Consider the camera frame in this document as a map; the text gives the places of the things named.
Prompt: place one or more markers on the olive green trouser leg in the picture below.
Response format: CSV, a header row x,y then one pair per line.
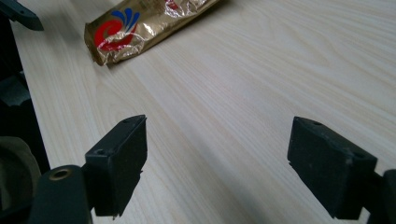
x,y
15,174

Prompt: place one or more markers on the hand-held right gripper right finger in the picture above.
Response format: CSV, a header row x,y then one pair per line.
x,y
330,168

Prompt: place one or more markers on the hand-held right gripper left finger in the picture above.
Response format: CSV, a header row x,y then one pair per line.
x,y
118,168

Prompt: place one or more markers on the gold foil snack packet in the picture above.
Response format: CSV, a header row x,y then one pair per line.
x,y
130,32

